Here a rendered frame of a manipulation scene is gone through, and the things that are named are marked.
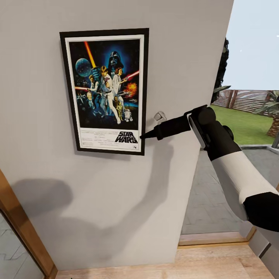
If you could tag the fixed window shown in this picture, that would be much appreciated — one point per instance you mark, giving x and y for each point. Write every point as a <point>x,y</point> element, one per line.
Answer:
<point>246,99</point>

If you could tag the door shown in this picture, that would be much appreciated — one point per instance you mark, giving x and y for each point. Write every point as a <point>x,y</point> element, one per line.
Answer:
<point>22,254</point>

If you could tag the poster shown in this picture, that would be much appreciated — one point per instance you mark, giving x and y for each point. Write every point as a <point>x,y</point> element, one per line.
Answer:
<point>106,73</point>

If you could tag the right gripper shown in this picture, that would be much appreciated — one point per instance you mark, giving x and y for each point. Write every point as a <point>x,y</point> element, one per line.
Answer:
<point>163,130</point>

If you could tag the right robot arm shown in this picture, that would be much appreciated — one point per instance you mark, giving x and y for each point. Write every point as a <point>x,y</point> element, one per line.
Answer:
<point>250,196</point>

